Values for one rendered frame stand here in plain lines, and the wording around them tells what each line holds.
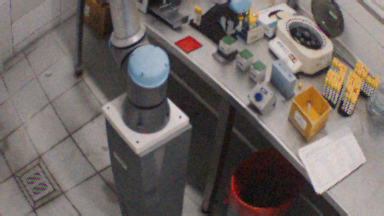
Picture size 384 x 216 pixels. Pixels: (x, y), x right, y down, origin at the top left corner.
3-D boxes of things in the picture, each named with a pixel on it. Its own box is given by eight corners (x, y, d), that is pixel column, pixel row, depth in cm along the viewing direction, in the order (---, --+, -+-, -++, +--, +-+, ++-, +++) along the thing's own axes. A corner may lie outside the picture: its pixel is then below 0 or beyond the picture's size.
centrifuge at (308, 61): (260, 42, 208) (262, 21, 199) (305, 30, 219) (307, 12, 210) (296, 84, 195) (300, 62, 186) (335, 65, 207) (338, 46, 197)
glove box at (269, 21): (250, 25, 215) (252, 10, 207) (282, 12, 226) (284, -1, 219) (272, 43, 209) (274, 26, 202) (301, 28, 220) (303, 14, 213)
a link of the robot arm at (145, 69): (136, 112, 165) (137, 78, 155) (119, 81, 172) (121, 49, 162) (174, 98, 170) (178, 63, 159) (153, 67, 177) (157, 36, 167)
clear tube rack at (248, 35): (209, 17, 215) (210, 5, 210) (227, 10, 220) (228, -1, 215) (247, 45, 206) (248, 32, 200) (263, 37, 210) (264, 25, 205)
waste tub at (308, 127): (286, 118, 184) (291, 98, 177) (308, 102, 190) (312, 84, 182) (306, 143, 178) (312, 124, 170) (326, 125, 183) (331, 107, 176)
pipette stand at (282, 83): (266, 83, 194) (269, 63, 186) (279, 77, 197) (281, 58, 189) (283, 103, 189) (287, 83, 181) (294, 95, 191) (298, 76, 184)
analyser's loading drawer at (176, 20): (143, 7, 215) (144, -1, 211) (156, 1, 218) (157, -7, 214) (174, 28, 206) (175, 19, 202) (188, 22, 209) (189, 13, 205)
